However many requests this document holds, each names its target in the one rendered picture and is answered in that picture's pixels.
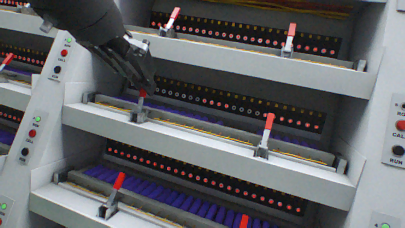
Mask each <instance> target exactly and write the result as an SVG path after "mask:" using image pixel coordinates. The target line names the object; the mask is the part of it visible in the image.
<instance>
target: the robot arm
mask: <svg viewBox="0 0 405 228"><path fill-rule="evenodd" d="M26 1H27V2H28V3H29V4H30V5H31V6H32V7H33V10H34V12H35V13H36V14H37V15H38V16H39V17H40V18H41V19H42V20H43V23H42V25H41V26H40V27H39V29H40V30H41V31H43V32H44V33H47V34H48V33H49V31H50V29H51V28H52V27H55V28H56V29H58V30H62V31H67V32H68V33H69V34H70V35H71V36H72V37H73V38H74V39H75V41H76V42H77V44H79V45H81V46H82V47H84V48H85V49H87V50H88V51H89V52H91V53H92V55H93V56H95V57H96V58H97V59H98V60H100V61H101V62H102V63H103V64H105V65H106V66H107V67H108V68H109V69H110V70H112V71H113V72H114V73H115V74H118V72H120V73H121V74H122V75H123V76H124V77H127V78H128V79H129V81H130V82H131V83H132V84H133V86H134V87H135V88H136V89H137V90H138V91H139V92H140V90H141V87H142V88H143V89H144V90H145V92H146V93H147V94H148V96H150V97H152V96H153V93H154V91H155V88H156V87H157V84H155V82H154V80H153V79H152V77H153V75H154V73H155V71H156V68H155V66H154V63H153V60H152V57H151V53H150V51H149V45H150V42H149V40H147V39H143V40H142V42H139V41H137V40H136V39H134V38H133V37H132V35H131V33H130V32H129V31H128V30H127V29H126V28H125V27H124V24H123V20H122V13H121V11H120V9H119V8H118V6H117V5H116V3H115V2H114V0H26ZM113 65H114V66H113Z"/></svg>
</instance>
